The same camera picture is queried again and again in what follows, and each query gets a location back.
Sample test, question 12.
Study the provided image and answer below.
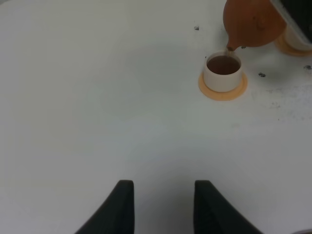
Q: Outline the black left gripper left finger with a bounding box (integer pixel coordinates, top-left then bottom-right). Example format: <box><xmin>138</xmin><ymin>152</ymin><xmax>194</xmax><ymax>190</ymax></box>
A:
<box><xmin>77</xmin><ymin>180</ymin><xmax>135</xmax><ymax>234</ymax></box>

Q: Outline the orange coaster middle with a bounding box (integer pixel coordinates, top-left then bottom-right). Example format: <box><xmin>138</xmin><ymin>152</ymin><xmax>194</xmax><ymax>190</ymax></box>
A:
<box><xmin>274</xmin><ymin>33</ymin><xmax>312</xmax><ymax>57</ymax></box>

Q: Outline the white teacup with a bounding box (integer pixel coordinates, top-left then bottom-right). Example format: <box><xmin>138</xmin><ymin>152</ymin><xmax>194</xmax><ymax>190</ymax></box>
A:
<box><xmin>284</xmin><ymin>26</ymin><xmax>312</xmax><ymax>51</ymax></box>
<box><xmin>203</xmin><ymin>50</ymin><xmax>243</xmax><ymax>93</ymax></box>

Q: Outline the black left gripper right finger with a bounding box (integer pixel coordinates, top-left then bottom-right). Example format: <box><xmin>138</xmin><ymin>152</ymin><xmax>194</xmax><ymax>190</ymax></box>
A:
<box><xmin>194</xmin><ymin>180</ymin><xmax>261</xmax><ymax>234</ymax></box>

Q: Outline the white teacup middle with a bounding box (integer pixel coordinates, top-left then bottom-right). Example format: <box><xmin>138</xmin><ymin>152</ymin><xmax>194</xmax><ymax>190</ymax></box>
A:
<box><xmin>284</xmin><ymin>26</ymin><xmax>312</xmax><ymax>51</ymax></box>

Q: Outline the orange coaster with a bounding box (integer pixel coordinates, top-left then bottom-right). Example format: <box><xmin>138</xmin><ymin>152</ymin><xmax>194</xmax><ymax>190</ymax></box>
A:
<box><xmin>274</xmin><ymin>33</ymin><xmax>312</xmax><ymax>57</ymax></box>
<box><xmin>198</xmin><ymin>72</ymin><xmax>248</xmax><ymax>101</ymax></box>

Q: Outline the white teacup near left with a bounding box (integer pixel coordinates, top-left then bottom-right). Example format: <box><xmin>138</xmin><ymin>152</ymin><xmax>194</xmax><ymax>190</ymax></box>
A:
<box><xmin>203</xmin><ymin>50</ymin><xmax>243</xmax><ymax>93</ymax></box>

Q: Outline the brown clay teapot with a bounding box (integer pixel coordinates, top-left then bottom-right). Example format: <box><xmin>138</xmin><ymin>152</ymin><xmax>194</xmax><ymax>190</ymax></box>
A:
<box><xmin>223</xmin><ymin>0</ymin><xmax>286</xmax><ymax>51</ymax></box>

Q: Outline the orange coaster near left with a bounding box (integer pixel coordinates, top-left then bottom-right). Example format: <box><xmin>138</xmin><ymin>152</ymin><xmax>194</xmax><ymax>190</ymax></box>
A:
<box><xmin>198</xmin><ymin>72</ymin><xmax>248</xmax><ymax>101</ymax></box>

